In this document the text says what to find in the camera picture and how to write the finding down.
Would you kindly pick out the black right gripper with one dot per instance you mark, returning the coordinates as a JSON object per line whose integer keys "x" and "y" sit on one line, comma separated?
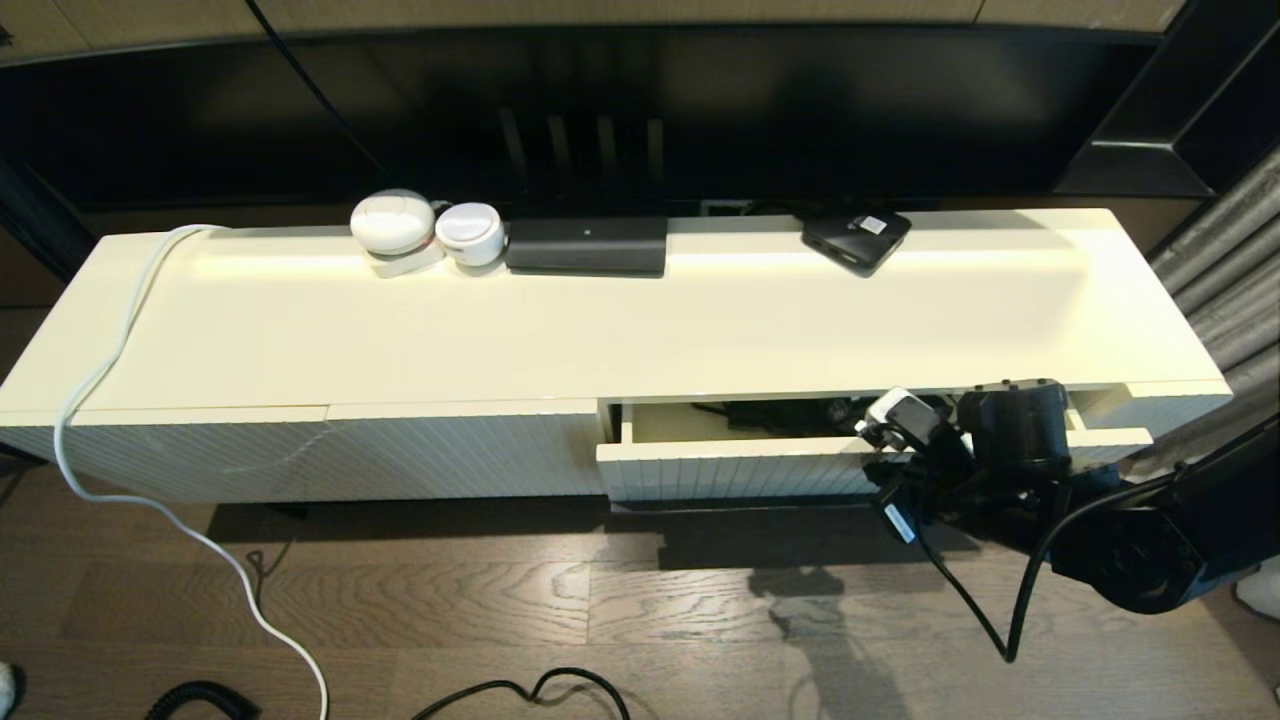
{"x": 935, "y": 490}

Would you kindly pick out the black umbrella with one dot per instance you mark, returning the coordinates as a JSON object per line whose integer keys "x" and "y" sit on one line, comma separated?
{"x": 770, "y": 415}

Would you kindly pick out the white fluted drawer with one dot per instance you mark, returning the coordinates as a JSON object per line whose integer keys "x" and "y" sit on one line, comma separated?
{"x": 720, "y": 470}

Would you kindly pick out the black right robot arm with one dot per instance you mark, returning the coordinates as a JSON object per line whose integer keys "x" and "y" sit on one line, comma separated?
{"x": 1150, "y": 540}

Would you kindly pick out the white tv cabinet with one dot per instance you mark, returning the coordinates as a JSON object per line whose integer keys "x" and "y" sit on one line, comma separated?
{"x": 400, "y": 340}

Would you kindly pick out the small black set-top box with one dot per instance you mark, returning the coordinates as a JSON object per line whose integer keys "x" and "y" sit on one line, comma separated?
{"x": 855, "y": 240}

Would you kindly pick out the white rounded floor object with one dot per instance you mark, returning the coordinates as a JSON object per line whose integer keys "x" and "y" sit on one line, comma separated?
{"x": 1262, "y": 597}

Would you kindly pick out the grey curtain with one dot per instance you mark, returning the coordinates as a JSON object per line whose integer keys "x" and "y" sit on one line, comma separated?
{"x": 1230, "y": 280}

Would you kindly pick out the black shelf unit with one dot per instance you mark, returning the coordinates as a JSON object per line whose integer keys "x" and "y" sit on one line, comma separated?
{"x": 1150, "y": 165}

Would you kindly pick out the black television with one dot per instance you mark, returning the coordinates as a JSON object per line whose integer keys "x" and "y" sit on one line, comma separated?
{"x": 800, "y": 100}

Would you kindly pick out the black router with antennas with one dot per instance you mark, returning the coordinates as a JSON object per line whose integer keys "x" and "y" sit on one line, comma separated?
{"x": 585, "y": 247}

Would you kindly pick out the small white round device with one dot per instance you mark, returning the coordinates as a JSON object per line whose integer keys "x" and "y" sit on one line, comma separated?
{"x": 470, "y": 235}

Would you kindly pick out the white egg-shaped device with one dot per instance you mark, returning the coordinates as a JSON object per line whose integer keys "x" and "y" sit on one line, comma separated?
{"x": 392, "y": 222}

